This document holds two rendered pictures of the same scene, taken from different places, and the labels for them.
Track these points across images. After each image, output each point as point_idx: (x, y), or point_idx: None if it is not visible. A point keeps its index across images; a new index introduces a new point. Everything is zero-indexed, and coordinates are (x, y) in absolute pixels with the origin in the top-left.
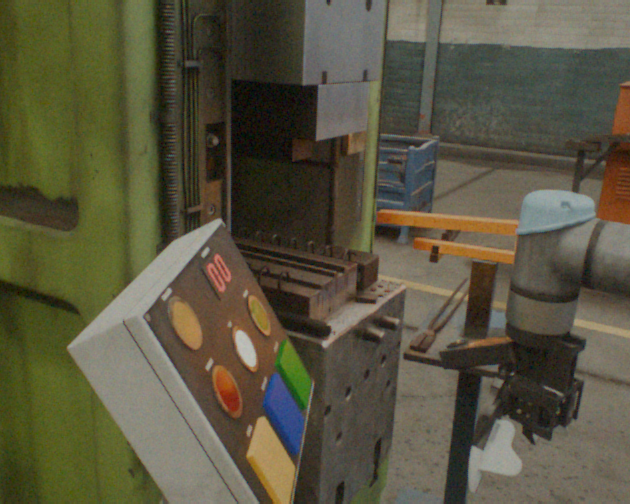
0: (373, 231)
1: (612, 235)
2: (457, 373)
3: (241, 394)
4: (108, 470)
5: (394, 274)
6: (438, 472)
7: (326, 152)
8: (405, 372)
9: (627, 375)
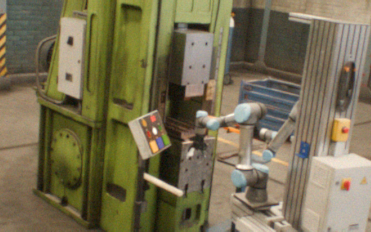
0: None
1: (205, 118)
2: (279, 196)
3: (151, 136)
4: (131, 163)
5: (283, 159)
6: None
7: (200, 98)
8: None
9: None
